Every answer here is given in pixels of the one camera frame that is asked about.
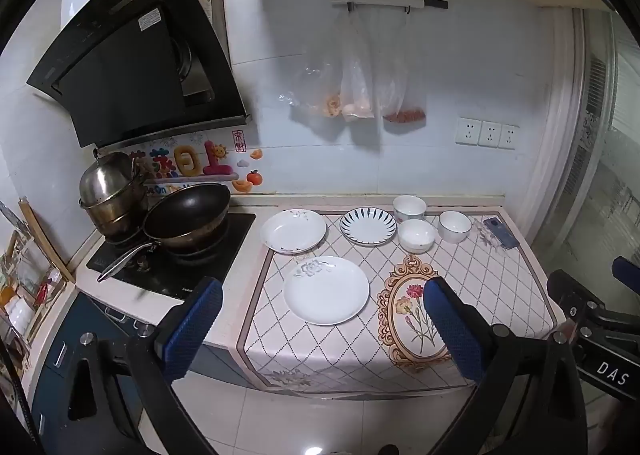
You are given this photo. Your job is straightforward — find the white wall outlet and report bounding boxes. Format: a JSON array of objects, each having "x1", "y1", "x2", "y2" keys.
[
  {"x1": 478, "y1": 120, "x2": 502, "y2": 147},
  {"x1": 455, "y1": 118, "x2": 483, "y2": 146},
  {"x1": 499, "y1": 124, "x2": 521, "y2": 151}
]

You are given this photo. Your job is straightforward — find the large white embossed plate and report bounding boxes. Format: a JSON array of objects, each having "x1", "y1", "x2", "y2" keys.
[{"x1": 283, "y1": 256, "x2": 371, "y2": 326}]

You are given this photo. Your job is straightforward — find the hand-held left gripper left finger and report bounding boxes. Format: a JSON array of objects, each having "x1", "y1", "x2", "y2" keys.
[{"x1": 30, "y1": 276, "x2": 224, "y2": 455}]

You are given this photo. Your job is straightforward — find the blue kitchen cabinet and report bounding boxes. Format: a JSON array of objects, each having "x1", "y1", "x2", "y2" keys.
[{"x1": 30, "y1": 292, "x2": 251, "y2": 436}]

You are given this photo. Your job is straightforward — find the wooden cutting board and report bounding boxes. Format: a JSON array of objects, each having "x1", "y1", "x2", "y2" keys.
[{"x1": 19, "y1": 196, "x2": 77, "y2": 282}]

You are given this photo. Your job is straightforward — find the clear plastic bag with garlic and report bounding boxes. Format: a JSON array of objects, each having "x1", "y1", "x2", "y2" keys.
[{"x1": 340, "y1": 10, "x2": 376, "y2": 123}]

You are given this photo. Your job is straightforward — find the wide white bowl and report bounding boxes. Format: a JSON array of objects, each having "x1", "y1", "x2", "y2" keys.
[{"x1": 397, "y1": 218, "x2": 437, "y2": 254}]

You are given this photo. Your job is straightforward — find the pink diamond pattern table mat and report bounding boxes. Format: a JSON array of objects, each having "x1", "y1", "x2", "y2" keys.
[{"x1": 236, "y1": 209, "x2": 558, "y2": 393}]

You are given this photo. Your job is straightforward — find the clear plastic bag with ginger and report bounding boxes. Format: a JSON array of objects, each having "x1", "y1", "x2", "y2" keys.
[{"x1": 280, "y1": 10, "x2": 351, "y2": 121}]

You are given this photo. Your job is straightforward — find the blue smartphone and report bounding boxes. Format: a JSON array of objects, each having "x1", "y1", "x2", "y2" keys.
[{"x1": 482, "y1": 216, "x2": 521, "y2": 250}]

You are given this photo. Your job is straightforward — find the stainless steel steamer pot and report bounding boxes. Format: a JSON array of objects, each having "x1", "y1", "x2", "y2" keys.
[{"x1": 78, "y1": 150, "x2": 151, "y2": 241}]

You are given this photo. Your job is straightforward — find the wooden storage rack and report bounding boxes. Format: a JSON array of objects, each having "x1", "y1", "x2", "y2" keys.
[{"x1": 0, "y1": 230, "x2": 68, "y2": 361}]

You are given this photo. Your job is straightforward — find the blue rimmed patterned bowl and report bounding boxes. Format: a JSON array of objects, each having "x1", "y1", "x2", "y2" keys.
[{"x1": 392, "y1": 195, "x2": 427, "y2": 225}]

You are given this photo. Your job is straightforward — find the small white bowl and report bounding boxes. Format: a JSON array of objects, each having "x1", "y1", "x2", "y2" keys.
[{"x1": 438, "y1": 210, "x2": 472, "y2": 244}]

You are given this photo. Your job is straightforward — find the black glass gas stove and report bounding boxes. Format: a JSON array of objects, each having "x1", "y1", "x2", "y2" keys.
[{"x1": 86, "y1": 212, "x2": 257, "y2": 300}]

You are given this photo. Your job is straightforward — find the colourful wall sticker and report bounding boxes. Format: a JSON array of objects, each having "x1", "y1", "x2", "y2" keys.
[{"x1": 127, "y1": 128, "x2": 263, "y2": 196}]

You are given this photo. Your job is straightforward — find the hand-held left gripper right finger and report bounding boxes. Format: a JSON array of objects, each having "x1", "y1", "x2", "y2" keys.
[{"x1": 423, "y1": 276, "x2": 589, "y2": 455}]

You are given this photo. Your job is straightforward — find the clear plastic bag red contents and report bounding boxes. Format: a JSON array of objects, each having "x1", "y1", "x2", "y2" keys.
[{"x1": 375, "y1": 10, "x2": 427, "y2": 126}]

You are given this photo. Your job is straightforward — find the blue striped plate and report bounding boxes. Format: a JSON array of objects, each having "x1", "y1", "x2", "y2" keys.
[{"x1": 339, "y1": 206, "x2": 397, "y2": 247}]

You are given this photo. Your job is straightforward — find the black wok with steel handle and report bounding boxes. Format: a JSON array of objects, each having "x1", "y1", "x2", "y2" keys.
[{"x1": 96, "y1": 184, "x2": 232, "y2": 283}]

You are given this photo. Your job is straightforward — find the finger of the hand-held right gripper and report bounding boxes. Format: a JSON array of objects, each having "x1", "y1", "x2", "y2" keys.
[
  {"x1": 612, "y1": 256, "x2": 640, "y2": 293},
  {"x1": 546, "y1": 269, "x2": 608, "y2": 324}
]

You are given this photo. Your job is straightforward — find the white plate with dark print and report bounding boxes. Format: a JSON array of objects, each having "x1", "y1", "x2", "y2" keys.
[{"x1": 260, "y1": 208, "x2": 327, "y2": 255}]

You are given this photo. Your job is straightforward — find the black range hood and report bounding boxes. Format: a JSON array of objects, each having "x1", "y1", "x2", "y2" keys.
[{"x1": 26, "y1": 0, "x2": 253, "y2": 148}]

